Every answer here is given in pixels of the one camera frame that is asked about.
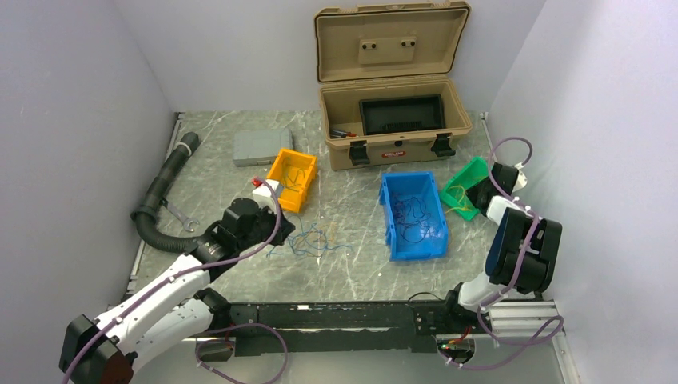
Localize yellow wires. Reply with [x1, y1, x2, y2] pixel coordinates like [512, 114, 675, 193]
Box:
[444, 182, 481, 216]

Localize green plastic bin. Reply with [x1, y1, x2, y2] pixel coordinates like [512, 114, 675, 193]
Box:
[439, 156, 488, 221]

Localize blue wires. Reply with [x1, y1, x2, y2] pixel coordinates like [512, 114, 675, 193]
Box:
[281, 161, 309, 194]

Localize purple wire bundle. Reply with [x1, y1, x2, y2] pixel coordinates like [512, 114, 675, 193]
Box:
[392, 194, 438, 245]

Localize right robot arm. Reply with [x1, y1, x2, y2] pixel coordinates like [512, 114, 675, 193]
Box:
[456, 163, 563, 310]

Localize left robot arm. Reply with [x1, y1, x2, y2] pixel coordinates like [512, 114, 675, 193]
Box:
[58, 198, 295, 383]

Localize orange plastic bin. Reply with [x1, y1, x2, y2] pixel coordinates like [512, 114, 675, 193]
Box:
[267, 149, 317, 214]

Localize blue plastic bin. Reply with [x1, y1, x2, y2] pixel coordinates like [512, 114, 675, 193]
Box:
[379, 171, 449, 262]

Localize grey plastic case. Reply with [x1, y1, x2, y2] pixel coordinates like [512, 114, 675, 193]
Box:
[233, 128, 293, 166]

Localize silver wrench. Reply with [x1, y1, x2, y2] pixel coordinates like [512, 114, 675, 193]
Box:
[161, 198, 199, 233]

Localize black toolbox tray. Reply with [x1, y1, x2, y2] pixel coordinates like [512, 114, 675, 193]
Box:
[359, 94, 445, 135]

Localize tan plastic toolbox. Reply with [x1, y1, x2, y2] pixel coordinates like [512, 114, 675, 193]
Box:
[314, 1, 472, 170]

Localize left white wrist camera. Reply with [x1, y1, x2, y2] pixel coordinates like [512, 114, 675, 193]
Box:
[252, 178, 284, 213]

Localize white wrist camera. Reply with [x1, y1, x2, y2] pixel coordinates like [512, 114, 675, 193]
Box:
[512, 163, 528, 193]
[252, 178, 284, 213]

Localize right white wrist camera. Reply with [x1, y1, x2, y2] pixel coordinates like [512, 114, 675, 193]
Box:
[512, 163, 528, 193]

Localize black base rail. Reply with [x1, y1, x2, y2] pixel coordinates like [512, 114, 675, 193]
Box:
[198, 290, 489, 357]

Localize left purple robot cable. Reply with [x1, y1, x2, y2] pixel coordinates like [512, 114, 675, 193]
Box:
[61, 177, 289, 384]

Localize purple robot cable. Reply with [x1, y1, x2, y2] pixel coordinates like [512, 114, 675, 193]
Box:
[437, 136, 565, 371]
[61, 177, 289, 384]

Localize red handled screwdriver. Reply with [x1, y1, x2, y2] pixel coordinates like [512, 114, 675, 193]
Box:
[329, 129, 357, 138]

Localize black corrugated hose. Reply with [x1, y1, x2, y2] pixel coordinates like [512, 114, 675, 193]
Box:
[130, 131, 208, 254]

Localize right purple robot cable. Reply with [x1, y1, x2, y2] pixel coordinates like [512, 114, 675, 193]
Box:
[437, 136, 565, 371]

